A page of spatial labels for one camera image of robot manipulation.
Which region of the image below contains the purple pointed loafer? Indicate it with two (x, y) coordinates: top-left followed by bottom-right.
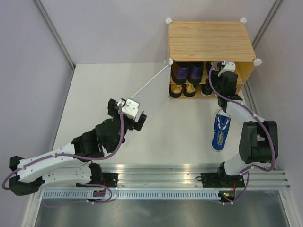
(187, 62), (204, 84)
(171, 62), (188, 85)

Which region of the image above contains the blue canvas sneaker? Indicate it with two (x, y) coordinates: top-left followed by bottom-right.
(206, 61), (220, 81)
(211, 109), (231, 152)

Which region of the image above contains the aluminium rail base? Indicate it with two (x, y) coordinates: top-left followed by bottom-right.
(32, 163), (292, 190)

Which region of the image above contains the black white sneaker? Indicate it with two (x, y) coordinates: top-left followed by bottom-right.
(201, 79), (213, 97)

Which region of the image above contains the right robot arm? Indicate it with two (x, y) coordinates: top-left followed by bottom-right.
(208, 70), (278, 187)

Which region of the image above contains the white cabinet door panel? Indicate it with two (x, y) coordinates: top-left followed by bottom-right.
(122, 63), (170, 126)

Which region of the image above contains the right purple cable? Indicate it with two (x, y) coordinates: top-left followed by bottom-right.
(208, 61), (276, 205)

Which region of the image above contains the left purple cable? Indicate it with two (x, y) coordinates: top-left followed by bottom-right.
(1, 104), (125, 208)

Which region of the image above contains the purple cable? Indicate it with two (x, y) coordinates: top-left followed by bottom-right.
(208, 61), (276, 205)
(1, 104), (125, 208)

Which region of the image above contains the white slotted cable duct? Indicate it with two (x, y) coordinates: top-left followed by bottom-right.
(43, 189), (221, 200)

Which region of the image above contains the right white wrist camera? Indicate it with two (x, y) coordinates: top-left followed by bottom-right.
(218, 61), (236, 76)

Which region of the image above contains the wooden shoe cabinet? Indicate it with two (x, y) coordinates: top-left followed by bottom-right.
(165, 18), (262, 99)

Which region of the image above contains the gold loafer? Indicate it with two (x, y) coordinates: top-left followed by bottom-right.
(169, 83), (183, 98)
(183, 84), (196, 98)

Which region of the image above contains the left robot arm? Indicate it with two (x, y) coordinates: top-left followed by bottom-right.
(2, 99), (147, 196)

